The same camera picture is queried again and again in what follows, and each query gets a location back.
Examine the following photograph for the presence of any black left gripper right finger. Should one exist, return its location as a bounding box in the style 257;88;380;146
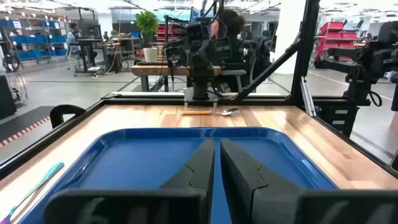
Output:
221;139;398;224

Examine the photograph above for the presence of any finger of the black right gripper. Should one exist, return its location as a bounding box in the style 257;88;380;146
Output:
165;45;188;68
214;36;233;62

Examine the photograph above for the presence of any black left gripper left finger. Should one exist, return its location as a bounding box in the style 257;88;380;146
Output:
45;139;215;224

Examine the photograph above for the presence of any teal handled fork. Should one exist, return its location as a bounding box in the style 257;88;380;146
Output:
0;161;65;224

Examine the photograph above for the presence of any blue plastic tray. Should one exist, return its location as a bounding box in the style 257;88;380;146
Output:
17;126;340;224

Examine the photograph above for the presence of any white plant pot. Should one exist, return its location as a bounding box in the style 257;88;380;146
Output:
142;47;159;63

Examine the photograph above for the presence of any person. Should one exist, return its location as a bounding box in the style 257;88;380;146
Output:
65;22;90;60
211;9;272;94

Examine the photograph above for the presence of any green potted plant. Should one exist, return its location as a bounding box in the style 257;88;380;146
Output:
135;11;160;42

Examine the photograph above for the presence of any black office desk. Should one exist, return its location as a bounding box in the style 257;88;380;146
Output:
77;37;105;74

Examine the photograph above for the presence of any silver aluminium strut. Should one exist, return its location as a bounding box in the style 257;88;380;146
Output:
300;76;317;118

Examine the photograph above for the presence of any red storage rack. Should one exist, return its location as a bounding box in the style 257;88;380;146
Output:
315;21;358;62

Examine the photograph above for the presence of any black cabinet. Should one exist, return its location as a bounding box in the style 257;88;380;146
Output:
312;98;361;138

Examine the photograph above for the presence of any black chair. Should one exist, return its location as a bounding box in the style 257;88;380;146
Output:
49;105;87;129

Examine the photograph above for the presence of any shelf with blue bins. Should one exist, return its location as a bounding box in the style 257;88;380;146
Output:
0;17;69;63

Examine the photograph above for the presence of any black orange-striped floor mat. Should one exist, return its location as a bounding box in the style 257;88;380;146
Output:
0;105;57;149

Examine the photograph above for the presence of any black box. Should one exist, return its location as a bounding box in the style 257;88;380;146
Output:
0;74;18;121

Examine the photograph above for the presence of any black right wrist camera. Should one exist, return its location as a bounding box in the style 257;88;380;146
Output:
186;22;210;42

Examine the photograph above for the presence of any wooden handled metal spoon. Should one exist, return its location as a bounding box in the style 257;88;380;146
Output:
182;107;240;117

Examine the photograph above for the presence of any black rig frame post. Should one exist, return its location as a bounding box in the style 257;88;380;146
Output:
236;0;321;105

